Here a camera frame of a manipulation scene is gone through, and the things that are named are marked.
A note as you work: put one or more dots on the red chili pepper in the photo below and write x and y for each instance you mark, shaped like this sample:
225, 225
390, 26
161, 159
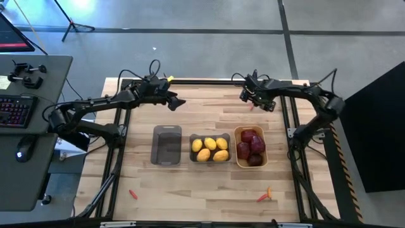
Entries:
133, 194
252, 107
262, 198

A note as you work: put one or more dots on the translucent grey plastic basket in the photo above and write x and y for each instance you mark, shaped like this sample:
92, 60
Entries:
166, 145
218, 135

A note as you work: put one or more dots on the silver metal bracket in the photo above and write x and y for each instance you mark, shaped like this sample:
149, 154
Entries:
294, 225
117, 224

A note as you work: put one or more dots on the black computer mouse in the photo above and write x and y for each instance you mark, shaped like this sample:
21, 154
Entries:
25, 149

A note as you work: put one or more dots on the black hazard-striped side panel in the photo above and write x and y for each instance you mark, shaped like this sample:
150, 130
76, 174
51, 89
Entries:
341, 177

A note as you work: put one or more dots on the grey side desk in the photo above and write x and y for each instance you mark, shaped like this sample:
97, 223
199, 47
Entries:
47, 104

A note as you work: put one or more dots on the black table clamp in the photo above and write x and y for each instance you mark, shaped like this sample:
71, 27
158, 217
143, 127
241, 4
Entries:
254, 72

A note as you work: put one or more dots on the white box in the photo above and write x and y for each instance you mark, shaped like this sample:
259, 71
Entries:
71, 147

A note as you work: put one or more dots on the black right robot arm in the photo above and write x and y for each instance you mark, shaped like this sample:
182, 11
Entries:
297, 90

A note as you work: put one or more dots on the black metal table frame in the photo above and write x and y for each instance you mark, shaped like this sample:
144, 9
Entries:
205, 81

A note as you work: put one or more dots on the yellow plastic basket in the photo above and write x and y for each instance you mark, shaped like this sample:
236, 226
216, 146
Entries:
237, 136

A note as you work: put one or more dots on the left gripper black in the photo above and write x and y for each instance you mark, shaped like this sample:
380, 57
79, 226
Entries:
153, 88

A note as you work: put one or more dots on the black tripod stand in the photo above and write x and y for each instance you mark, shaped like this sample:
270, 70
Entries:
72, 25

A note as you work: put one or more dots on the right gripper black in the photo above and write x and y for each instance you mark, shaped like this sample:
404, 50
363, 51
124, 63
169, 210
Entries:
261, 90

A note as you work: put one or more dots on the black floor mat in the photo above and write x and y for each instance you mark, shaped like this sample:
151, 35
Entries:
379, 133

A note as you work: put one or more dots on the small yellow piece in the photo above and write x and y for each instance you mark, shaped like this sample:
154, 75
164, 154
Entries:
171, 78

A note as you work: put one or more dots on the black backlit keyboard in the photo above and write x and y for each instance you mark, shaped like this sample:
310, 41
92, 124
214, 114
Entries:
16, 111

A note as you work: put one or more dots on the black monitor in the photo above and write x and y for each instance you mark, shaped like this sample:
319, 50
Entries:
12, 38

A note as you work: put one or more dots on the orange chili pepper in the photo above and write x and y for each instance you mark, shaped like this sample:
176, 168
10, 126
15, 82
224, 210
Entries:
269, 192

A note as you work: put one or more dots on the black screw clamp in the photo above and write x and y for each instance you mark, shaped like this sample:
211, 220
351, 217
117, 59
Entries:
31, 83
22, 67

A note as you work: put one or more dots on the white paper note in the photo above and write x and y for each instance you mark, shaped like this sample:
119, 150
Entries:
3, 82

